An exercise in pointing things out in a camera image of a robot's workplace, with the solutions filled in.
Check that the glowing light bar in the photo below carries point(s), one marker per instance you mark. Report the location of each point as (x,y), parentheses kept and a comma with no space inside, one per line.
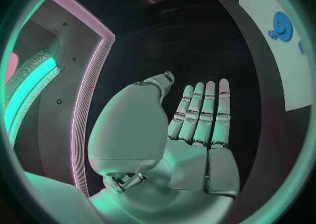
(29,87)

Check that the small blue peg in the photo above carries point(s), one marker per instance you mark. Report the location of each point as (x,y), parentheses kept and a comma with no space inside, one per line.
(272,34)

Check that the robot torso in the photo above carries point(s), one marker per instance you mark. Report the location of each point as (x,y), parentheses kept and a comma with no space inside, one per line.
(74,50)

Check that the blue gear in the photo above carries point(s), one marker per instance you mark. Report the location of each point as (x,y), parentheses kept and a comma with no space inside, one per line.
(284,28)

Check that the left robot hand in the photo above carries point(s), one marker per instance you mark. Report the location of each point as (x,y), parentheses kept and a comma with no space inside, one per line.
(133,129)

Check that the white task board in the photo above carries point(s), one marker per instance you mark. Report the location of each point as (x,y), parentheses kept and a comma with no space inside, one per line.
(271,60)

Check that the blue block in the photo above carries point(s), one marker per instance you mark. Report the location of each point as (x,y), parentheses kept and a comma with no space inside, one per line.
(301,47)

